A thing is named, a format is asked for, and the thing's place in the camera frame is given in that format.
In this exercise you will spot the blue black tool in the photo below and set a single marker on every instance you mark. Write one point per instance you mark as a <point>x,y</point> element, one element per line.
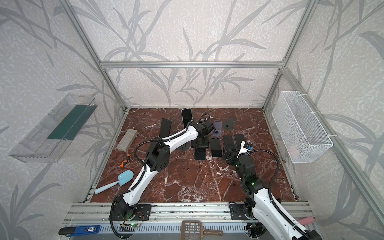
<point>79,231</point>

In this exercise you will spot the teal phone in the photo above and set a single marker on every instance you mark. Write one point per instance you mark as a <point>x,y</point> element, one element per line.
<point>239,138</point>

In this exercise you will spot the purple pink toy rake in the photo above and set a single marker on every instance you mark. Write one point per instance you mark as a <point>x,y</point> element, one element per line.
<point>307,221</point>

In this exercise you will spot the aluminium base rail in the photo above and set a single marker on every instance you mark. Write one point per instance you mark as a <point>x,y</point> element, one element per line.
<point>162,218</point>

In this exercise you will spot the dark grey front stand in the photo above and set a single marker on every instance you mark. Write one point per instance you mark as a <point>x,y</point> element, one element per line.
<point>229,124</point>

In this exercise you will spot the purple-edged phone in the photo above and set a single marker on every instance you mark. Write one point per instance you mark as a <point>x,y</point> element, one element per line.
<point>229,142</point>

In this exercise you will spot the brown plastic scoop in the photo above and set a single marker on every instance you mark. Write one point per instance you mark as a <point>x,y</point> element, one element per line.
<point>194,230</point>

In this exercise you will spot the purple-grey stand back right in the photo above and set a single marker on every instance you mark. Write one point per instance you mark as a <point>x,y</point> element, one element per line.
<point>218,129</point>

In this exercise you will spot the white-edged phone at back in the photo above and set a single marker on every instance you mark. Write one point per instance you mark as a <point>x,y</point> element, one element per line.
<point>186,116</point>

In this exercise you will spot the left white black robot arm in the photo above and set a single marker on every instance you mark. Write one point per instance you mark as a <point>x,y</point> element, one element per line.
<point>154,155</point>

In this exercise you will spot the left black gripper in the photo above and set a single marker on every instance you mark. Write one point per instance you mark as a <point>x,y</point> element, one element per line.
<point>200,142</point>

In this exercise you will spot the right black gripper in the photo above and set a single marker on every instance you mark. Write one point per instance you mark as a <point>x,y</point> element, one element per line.
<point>231,155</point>

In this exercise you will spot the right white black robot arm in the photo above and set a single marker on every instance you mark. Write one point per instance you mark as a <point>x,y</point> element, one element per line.
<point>263,205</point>

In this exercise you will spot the clear plastic wall bin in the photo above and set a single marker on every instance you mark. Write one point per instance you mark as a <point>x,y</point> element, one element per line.
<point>47,142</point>

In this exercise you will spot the grey stone block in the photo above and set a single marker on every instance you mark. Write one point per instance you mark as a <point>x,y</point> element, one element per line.
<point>127,140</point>

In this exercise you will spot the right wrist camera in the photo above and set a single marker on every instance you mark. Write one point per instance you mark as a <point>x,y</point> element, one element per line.
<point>245,148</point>

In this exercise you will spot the black phone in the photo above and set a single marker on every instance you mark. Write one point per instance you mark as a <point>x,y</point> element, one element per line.
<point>165,129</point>
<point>200,154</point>

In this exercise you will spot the light blue plastic trowel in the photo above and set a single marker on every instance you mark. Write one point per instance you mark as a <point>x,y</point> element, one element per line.
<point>123,178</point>

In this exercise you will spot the white wire mesh basket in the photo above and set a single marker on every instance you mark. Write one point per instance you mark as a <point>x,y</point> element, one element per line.
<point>302,133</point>

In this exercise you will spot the teal-edged phone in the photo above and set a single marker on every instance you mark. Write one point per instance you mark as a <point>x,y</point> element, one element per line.
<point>216,149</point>

